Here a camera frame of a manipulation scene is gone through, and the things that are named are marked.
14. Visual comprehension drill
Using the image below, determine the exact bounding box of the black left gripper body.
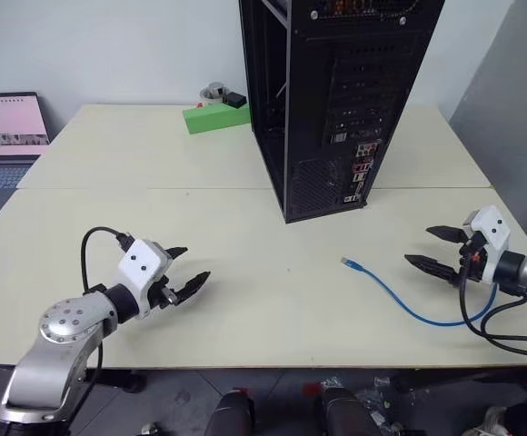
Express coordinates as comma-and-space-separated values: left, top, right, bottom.
147, 242, 179, 312

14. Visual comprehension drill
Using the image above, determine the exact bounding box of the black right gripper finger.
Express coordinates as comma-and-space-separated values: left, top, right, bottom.
403, 253, 458, 285
425, 224, 470, 244

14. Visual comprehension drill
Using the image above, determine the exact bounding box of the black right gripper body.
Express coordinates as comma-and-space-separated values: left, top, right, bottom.
449, 230, 491, 288

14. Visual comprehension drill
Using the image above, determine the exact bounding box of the grey partition panel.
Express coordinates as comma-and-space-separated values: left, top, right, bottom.
444, 0, 527, 267

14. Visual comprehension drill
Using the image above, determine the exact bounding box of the dark rounded shape with red mark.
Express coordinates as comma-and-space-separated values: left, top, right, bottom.
303, 382, 383, 436
207, 387, 256, 436

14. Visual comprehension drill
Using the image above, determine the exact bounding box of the green rectangular box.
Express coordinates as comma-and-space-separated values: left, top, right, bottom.
182, 103, 252, 136

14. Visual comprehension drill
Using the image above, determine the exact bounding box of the white crumpled bag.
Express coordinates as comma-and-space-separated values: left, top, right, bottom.
482, 405, 519, 436

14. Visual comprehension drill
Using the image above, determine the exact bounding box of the black computer tower case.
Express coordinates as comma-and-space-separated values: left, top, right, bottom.
238, 0, 447, 224

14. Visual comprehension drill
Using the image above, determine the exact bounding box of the white tape roll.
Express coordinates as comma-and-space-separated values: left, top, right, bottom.
199, 81, 229, 107

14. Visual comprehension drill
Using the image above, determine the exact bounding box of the small black box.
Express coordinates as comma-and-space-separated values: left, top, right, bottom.
223, 91, 248, 110

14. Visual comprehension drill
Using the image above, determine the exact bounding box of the open laptop with pink screen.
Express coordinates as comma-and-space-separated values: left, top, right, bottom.
0, 91, 52, 190

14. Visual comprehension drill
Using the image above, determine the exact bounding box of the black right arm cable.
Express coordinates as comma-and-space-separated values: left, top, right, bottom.
458, 253, 527, 365

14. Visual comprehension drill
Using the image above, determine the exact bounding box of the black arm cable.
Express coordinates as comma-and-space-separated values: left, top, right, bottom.
80, 226, 134, 397
458, 253, 527, 365

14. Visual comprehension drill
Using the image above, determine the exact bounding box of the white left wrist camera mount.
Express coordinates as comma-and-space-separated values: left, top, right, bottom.
117, 239, 174, 321

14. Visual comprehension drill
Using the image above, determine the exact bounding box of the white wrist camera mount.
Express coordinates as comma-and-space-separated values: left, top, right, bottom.
462, 204, 512, 285
117, 239, 174, 321

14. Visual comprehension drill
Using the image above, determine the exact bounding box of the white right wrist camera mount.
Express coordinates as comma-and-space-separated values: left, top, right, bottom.
462, 204, 512, 285

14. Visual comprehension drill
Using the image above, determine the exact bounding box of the blue ethernet cable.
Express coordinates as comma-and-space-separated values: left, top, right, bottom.
340, 256, 499, 328

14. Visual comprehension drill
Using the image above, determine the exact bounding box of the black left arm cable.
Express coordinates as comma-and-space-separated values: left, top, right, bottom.
80, 226, 134, 397

